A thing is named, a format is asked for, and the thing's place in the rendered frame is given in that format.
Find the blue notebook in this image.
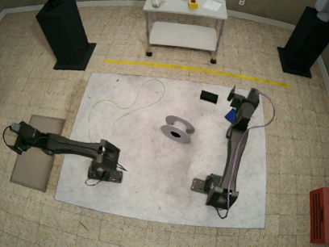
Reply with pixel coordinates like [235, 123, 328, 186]
[224, 108, 235, 124]

